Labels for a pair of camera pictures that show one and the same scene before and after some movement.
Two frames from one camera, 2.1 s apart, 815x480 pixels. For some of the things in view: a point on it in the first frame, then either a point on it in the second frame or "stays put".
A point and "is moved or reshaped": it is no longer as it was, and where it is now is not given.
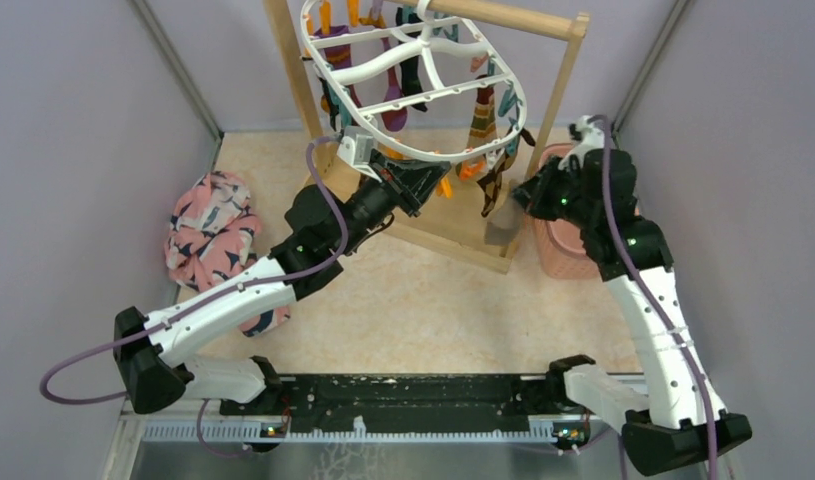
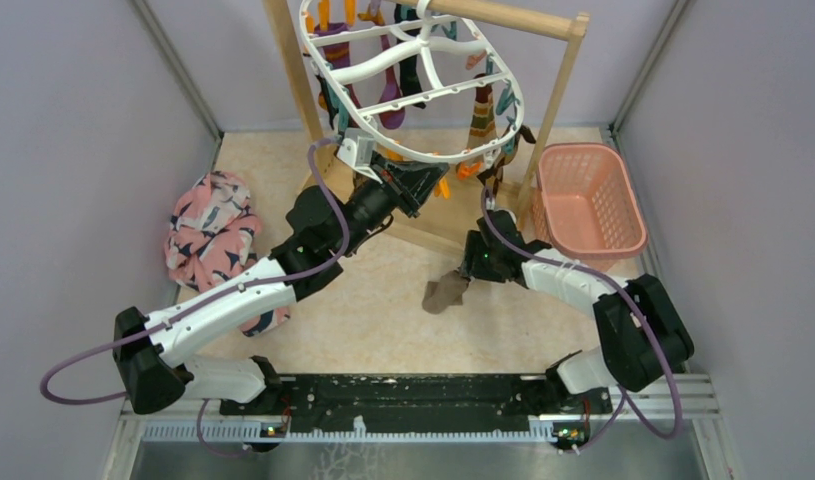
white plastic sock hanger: [419, 80] stays put
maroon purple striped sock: [341, 58] stays put
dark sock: [504, 224] is moved or reshaped
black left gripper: [409, 182] stays put
